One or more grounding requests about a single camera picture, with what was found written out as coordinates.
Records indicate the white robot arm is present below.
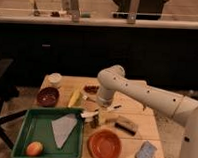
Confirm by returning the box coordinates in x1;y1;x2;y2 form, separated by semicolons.
96;64;198;158

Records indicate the small metal cup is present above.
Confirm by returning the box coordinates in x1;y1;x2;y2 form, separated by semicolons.
90;115;99;128

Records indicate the beige black scrub block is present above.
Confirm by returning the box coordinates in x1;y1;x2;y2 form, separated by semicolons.
115;116;138;135

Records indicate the metal spoon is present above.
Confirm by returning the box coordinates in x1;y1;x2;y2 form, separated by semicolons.
82;96;95;102

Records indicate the orange plastic bowl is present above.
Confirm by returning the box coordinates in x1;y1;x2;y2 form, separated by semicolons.
87;129;122;158

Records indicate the yellow corn cob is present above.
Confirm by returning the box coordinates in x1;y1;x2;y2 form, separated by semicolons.
68;89;82;107

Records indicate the grey folded cloth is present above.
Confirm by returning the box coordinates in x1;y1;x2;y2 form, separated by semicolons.
51;113;77;149

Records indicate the blue sponge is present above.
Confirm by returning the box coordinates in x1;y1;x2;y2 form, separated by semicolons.
134;141;157;158

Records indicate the dark red bowl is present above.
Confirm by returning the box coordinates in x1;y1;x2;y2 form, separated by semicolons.
36;87;60;107

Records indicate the white round container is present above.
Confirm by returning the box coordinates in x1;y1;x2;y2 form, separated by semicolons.
48;73;63;88

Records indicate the green plastic tray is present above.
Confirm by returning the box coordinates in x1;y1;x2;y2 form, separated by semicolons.
11;107;84;158

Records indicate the orange apple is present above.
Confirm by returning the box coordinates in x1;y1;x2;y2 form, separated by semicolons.
26;141;43;156

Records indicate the black chair base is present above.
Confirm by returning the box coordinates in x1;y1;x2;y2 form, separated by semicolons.
0;84;29;151

